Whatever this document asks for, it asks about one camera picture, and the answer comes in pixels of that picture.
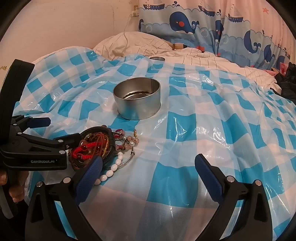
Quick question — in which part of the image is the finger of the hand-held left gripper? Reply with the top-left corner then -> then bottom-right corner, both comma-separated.
10,115 -> 51,135
13,133 -> 83,156

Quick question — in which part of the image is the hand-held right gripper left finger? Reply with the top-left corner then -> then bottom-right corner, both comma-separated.
25,155 -> 104,241

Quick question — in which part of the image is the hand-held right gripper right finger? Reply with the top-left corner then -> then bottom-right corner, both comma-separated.
195,153 -> 273,241

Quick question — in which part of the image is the thick red cord bracelet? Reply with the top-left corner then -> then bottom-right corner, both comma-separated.
71,142 -> 99,163

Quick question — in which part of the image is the white bead bracelet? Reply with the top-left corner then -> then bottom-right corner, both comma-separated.
94,151 -> 124,186

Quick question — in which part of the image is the gold braided bracelet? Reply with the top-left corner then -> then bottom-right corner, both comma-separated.
102,145 -> 112,161

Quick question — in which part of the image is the amber bead bracelet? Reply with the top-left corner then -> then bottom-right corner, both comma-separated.
69,133 -> 110,168

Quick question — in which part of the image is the black braided bracelet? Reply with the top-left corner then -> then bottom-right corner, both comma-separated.
80,126 -> 116,165

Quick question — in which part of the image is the thin red string bracelet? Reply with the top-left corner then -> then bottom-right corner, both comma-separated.
114,129 -> 126,142

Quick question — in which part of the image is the pink bead bracelet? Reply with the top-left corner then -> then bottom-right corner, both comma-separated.
114,130 -> 141,151

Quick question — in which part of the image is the round metal tin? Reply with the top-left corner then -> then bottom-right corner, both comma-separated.
113,77 -> 161,120

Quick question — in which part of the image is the person's left hand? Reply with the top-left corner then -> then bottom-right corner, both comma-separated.
0,169 -> 30,204

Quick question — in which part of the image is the blue checked plastic sheet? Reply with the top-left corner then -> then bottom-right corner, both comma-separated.
14,47 -> 296,241

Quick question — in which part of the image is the dark clothes pile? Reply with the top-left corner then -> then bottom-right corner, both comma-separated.
273,61 -> 296,105

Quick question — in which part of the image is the pink cloth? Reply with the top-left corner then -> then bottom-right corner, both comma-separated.
266,61 -> 287,77

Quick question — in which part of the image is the whale print curtain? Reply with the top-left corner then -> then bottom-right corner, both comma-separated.
136,0 -> 296,70

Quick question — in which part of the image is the white charging cable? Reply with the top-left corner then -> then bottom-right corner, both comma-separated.
113,14 -> 137,57

